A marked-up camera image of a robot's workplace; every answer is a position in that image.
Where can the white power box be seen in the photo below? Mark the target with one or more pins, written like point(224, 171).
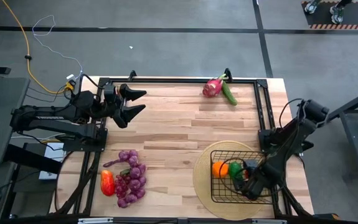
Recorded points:
point(52, 155)

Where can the black desk base bar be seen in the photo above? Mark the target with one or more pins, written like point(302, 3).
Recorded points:
point(32, 158)

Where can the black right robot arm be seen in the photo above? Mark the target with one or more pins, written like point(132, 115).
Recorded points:
point(290, 140)

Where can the black frame bracket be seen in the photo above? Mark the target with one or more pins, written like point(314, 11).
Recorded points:
point(228, 74)
point(132, 75)

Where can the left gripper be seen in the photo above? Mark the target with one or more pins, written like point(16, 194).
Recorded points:
point(111, 109)

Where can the black table frame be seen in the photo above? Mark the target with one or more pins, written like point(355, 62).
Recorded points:
point(172, 81)

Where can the grey metal stand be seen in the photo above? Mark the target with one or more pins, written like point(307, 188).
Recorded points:
point(353, 103)

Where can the person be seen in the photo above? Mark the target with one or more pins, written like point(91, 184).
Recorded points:
point(337, 15)

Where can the round woven straw placemat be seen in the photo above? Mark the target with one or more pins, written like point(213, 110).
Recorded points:
point(203, 193)

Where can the green cucumber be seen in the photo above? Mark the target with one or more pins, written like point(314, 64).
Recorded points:
point(229, 95)

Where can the red pepper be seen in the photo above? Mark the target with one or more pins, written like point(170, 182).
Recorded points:
point(107, 183)

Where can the green bell pepper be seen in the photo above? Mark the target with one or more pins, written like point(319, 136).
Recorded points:
point(235, 169)

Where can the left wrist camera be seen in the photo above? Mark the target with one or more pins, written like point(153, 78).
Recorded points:
point(110, 93)

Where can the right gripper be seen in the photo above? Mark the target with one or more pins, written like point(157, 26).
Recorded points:
point(255, 186)

